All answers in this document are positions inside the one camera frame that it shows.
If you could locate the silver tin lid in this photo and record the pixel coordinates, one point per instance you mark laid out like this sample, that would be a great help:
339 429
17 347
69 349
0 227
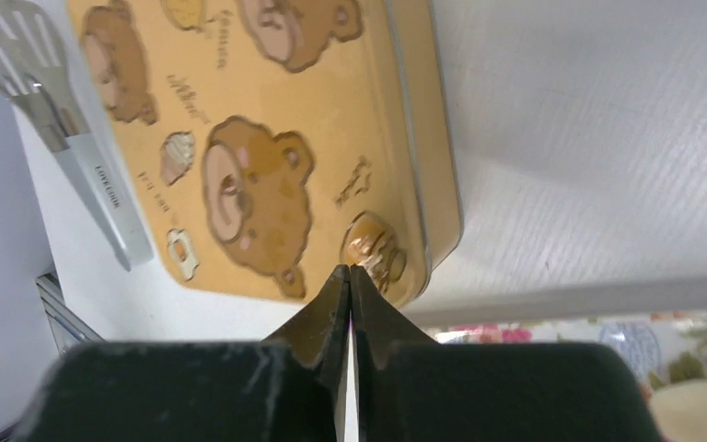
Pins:
265 140

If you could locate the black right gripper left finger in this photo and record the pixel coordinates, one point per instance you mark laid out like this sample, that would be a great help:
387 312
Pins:
288 386

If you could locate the silver metal tongs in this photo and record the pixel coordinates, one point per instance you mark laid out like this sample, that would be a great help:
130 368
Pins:
35 77

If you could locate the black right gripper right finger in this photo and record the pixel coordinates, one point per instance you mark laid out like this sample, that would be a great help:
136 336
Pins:
412 388

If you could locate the floral rectangular tray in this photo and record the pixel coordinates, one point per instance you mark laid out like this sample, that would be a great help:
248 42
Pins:
660 348

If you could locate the yellow tin box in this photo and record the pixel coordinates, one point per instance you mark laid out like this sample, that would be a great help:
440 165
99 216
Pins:
412 27

